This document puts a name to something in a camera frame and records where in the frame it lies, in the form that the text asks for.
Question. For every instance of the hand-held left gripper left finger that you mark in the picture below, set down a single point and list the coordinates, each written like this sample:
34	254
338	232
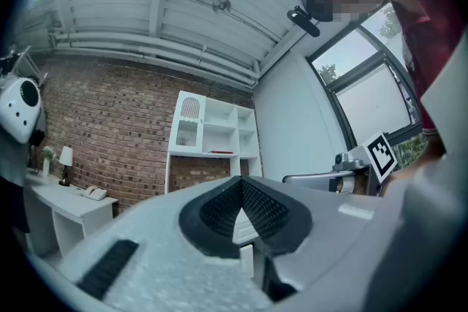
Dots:
153	252

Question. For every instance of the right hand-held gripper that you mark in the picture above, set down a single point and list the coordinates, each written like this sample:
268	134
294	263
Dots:
380	157

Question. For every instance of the plain white side desk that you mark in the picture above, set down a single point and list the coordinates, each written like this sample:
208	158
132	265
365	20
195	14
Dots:
73	206

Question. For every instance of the dark framed window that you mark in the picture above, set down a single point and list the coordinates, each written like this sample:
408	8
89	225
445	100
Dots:
369	98

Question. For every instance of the person's red shirt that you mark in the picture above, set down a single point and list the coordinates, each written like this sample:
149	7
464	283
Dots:
428	29

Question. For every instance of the thin red book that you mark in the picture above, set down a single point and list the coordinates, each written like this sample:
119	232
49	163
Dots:
221	152

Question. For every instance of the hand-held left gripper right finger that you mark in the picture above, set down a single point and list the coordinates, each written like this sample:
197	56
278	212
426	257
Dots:
314	230

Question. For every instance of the white device with round opening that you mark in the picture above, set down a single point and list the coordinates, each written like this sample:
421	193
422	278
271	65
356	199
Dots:
14	117

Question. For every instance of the white shade table lamp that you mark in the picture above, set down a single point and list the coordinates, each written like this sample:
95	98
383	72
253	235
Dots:
66	157

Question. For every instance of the small ceiling fan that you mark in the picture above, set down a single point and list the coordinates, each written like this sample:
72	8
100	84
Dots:
221	6

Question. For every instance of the black head camera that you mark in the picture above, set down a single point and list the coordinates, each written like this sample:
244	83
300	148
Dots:
303	21

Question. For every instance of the white ceiling pipe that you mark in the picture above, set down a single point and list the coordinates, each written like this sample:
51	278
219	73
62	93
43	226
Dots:
146	47

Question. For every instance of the white vase with plant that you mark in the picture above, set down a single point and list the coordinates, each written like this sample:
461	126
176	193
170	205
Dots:
48	159

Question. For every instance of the white telephone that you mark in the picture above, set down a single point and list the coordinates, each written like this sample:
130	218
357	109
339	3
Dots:
94	193

